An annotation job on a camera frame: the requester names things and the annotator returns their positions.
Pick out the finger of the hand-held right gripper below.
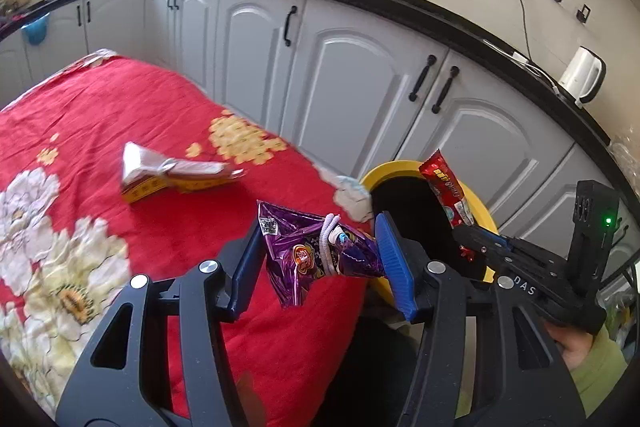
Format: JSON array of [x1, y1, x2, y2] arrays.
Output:
[[457, 247, 501, 280], [452, 223, 566, 261]]

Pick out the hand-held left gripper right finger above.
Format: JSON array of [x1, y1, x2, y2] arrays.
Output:
[[375, 211, 586, 427]]

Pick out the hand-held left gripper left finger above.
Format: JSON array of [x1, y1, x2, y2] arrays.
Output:
[[55, 226, 267, 427]]

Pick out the purple snack packet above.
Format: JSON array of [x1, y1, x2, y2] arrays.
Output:
[[256, 201, 386, 310]]

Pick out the red snack packet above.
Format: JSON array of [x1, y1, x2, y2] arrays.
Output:
[[419, 149, 476, 230]]

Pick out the yellow trash bin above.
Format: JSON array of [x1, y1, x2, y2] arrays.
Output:
[[360, 159, 501, 308]]

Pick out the person's right forearm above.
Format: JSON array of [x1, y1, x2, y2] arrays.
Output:
[[570, 327, 631, 418]]

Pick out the person's right hand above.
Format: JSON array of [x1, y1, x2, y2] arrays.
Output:
[[544, 321, 596, 370]]

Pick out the yellow tied snack packet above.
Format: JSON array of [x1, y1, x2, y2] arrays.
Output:
[[120, 141, 245, 204]]

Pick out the clear plastic bag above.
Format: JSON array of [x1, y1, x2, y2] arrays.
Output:
[[609, 134, 640, 188]]

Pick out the white electric kettle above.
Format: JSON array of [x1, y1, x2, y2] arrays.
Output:
[[557, 46, 607, 104]]

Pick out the red floral blanket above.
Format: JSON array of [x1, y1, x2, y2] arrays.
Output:
[[0, 49, 376, 427]]

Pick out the white kitchen base cabinets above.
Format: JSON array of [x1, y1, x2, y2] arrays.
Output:
[[0, 0, 640, 293]]

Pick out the blue plastic hanging basket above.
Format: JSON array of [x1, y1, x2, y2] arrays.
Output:
[[21, 13, 51, 46]]

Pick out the white charger cable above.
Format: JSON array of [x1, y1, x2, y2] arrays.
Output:
[[482, 39, 561, 98]]

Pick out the black power cable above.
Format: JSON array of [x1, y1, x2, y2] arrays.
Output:
[[515, 0, 533, 58]]

